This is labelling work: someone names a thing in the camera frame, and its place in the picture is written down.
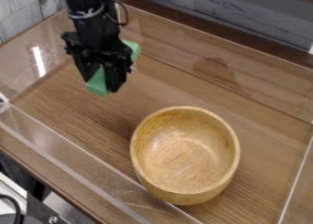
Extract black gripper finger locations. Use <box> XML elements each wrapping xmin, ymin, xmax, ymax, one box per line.
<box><xmin>104</xmin><ymin>61</ymin><xmax>130</xmax><ymax>92</ymax></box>
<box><xmin>75</xmin><ymin>59</ymin><xmax>100</xmax><ymax>81</ymax></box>

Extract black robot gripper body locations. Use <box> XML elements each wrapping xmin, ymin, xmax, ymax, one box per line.
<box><xmin>61</xmin><ymin>32</ymin><xmax>131</xmax><ymax>66</ymax></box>

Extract green rectangular block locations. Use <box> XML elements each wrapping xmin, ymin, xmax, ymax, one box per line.
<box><xmin>87</xmin><ymin>40</ymin><xmax>140</xmax><ymax>96</ymax></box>

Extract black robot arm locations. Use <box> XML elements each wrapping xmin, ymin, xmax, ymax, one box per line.
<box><xmin>61</xmin><ymin>0</ymin><xmax>140</xmax><ymax>96</ymax></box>

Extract brown wooden bowl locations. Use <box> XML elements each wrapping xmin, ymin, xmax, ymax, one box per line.
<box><xmin>130</xmin><ymin>106</ymin><xmax>241</xmax><ymax>206</ymax></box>

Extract clear acrylic enclosure walls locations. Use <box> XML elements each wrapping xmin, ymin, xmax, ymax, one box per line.
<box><xmin>0</xmin><ymin>9</ymin><xmax>313</xmax><ymax>224</ymax></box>

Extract black metal table frame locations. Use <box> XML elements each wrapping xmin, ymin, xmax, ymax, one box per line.
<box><xmin>0</xmin><ymin>153</ymin><xmax>93</xmax><ymax>224</ymax></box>

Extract black cable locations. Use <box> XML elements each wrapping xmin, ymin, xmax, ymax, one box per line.
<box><xmin>0</xmin><ymin>193</ymin><xmax>23</xmax><ymax>224</ymax></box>

